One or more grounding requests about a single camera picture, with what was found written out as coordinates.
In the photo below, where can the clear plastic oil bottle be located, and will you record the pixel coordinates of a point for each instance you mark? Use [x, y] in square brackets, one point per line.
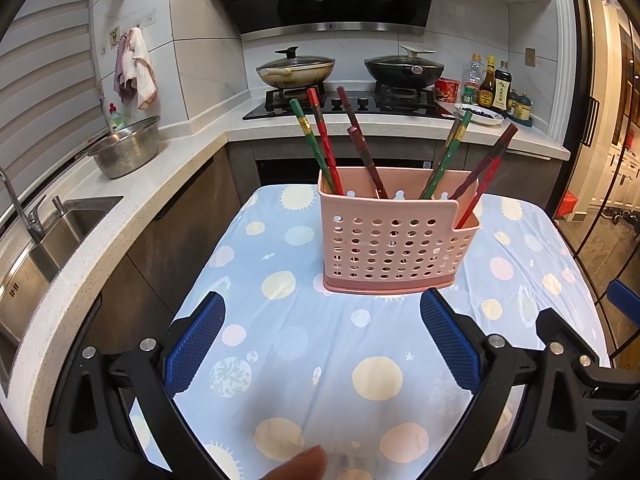
[471, 72]

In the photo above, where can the red box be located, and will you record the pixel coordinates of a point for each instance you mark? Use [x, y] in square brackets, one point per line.
[567, 205]

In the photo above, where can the white hanging towel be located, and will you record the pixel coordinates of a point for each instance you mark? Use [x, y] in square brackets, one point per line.
[142, 70]

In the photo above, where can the white plate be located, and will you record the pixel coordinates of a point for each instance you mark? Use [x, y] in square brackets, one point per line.
[497, 120]

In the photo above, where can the black gas hob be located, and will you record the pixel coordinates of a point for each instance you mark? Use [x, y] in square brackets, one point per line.
[400, 105]

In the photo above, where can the steel colander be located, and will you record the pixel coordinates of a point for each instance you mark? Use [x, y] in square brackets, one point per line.
[127, 152]

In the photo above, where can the black range hood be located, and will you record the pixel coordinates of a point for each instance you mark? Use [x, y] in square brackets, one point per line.
[325, 0]

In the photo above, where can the black wok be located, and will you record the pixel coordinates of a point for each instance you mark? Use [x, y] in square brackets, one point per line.
[405, 77]

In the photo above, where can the white window blinds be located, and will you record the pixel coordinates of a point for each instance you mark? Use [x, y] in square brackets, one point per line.
[45, 60]

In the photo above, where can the green dish soap bottle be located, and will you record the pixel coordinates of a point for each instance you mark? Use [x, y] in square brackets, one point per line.
[116, 120]

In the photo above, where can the steel sink soap dispenser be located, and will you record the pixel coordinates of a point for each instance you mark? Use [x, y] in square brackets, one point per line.
[59, 207]

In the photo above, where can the red chopstick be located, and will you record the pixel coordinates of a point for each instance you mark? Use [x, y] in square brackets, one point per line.
[328, 149]
[492, 170]

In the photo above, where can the pile of dark berries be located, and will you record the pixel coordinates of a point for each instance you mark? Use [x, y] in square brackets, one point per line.
[482, 111]

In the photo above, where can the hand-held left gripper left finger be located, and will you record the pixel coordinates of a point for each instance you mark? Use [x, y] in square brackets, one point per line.
[195, 345]

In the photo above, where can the beige wok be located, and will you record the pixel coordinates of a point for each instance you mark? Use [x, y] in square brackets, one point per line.
[295, 79]

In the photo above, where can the condiment jar set teal tray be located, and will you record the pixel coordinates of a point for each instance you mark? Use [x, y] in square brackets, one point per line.
[521, 110]

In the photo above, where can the black-framed glass sliding door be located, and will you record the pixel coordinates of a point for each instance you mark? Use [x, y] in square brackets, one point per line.
[580, 35]

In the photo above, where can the steel faucet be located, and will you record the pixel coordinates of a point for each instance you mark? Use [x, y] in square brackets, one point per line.
[30, 220]

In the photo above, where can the dark base cabinets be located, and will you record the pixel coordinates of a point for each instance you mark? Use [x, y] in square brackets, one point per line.
[165, 260]

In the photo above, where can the glass lid black knob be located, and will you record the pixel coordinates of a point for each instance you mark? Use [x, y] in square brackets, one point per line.
[295, 62]

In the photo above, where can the grey wall switch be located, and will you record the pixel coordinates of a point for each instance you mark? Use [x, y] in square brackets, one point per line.
[530, 57]

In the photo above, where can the glass lid grey knob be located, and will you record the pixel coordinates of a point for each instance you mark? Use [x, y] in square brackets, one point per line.
[400, 60]

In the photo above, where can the brown sauce bottle yellow cap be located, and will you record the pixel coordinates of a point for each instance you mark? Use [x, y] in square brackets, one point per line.
[487, 90]

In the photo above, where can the steel sink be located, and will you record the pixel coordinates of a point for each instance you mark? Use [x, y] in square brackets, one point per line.
[60, 240]

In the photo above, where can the maroon chopstick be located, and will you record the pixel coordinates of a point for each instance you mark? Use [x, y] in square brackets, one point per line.
[505, 142]
[345, 100]
[370, 165]

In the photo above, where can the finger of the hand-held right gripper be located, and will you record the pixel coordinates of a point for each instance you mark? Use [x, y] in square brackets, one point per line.
[625, 297]
[575, 345]

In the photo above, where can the dark soy sauce bottle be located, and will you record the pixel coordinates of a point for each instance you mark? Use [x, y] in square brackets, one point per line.
[501, 90]

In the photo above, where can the white kitchen countertop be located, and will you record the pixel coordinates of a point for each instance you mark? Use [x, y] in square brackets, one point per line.
[165, 170]

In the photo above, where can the red instant noodle cup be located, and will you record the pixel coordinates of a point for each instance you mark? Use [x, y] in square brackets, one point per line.
[446, 91]

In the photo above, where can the purple hanging cloth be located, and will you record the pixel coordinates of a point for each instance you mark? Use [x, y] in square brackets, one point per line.
[122, 75]

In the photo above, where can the black built-in oven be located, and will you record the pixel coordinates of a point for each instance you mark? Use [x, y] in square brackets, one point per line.
[290, 172]

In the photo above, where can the pink perforated utensil holder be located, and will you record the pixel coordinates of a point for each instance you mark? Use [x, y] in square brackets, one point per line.
[390, 245]

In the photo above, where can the green chopstick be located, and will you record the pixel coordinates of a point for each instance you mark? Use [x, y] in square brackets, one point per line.
[318, 159]
[466, 121]

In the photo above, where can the wooden display cabinet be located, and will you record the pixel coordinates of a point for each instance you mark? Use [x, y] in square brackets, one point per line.
[625, 110]

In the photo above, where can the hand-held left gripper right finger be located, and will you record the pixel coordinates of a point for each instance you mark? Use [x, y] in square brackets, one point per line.
[450, 345]

